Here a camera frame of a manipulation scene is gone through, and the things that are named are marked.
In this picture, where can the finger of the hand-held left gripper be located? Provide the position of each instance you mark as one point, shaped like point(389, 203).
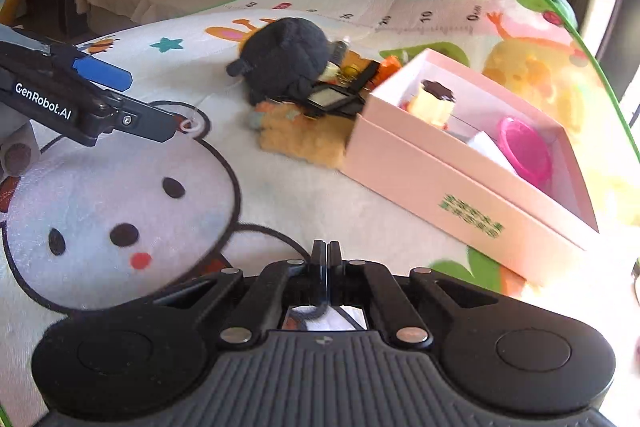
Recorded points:
point(102, 73)
point(145, 124)

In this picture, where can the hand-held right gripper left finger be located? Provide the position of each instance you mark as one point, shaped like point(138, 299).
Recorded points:
point(318, 267)

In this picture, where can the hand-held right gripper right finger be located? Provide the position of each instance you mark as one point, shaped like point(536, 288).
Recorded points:
point(334, 267)

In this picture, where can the pink cardboard box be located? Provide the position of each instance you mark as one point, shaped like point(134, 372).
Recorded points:
point(425, 187)

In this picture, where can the yellow fuzzy plush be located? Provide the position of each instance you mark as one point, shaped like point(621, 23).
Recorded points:
point(305, 137)

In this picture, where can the black plush toy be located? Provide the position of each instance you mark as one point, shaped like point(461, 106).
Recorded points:
point(285, 52)

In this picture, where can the black compact mirror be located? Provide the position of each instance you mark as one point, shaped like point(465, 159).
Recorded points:
point(345, 104)

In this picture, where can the yellow pudding cup toy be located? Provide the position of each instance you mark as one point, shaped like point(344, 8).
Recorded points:
point(430, 104)

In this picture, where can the small white box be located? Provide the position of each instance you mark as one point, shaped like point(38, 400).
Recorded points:
point(487, 149)

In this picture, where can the small dark bottle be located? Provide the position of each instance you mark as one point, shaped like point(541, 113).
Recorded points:
point(340, 51)

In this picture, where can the orange plastic toy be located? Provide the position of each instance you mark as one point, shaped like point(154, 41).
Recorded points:
point(395, 62)

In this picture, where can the pink plastic strainer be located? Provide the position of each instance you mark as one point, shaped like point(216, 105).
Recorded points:
point(525, 152)

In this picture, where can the person's left hand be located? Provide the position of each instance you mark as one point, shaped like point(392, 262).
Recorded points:
point(17, 154)

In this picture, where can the printed cartoon play mat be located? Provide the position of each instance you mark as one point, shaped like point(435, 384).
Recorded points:
point(150, 187)

